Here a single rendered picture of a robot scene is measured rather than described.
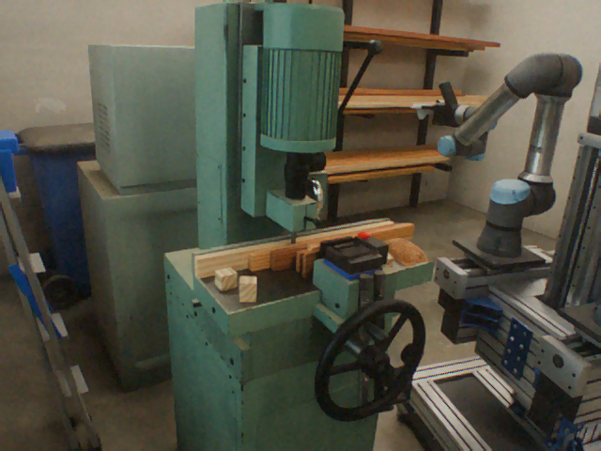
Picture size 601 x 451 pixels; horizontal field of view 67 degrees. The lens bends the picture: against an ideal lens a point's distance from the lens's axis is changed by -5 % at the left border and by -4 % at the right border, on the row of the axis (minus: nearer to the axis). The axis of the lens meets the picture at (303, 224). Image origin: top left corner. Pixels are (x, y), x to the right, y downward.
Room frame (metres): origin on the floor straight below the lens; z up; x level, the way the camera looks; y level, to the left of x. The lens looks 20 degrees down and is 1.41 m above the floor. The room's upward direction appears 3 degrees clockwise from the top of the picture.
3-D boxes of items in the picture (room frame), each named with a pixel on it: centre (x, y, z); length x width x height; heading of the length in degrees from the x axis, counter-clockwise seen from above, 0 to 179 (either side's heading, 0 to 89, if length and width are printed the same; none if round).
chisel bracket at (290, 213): (1.13, 0.03, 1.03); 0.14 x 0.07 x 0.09; 33
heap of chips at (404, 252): (1.20, -0.27, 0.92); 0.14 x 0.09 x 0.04; 33
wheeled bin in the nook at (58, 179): (2.54, 1.30, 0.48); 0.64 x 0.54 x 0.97; 126
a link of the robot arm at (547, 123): (1.56, -0.78, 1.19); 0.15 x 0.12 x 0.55; 123
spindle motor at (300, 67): (1.12, 0.02, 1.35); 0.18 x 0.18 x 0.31
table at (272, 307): (1.05, -0.08, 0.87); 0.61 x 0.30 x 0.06; 123
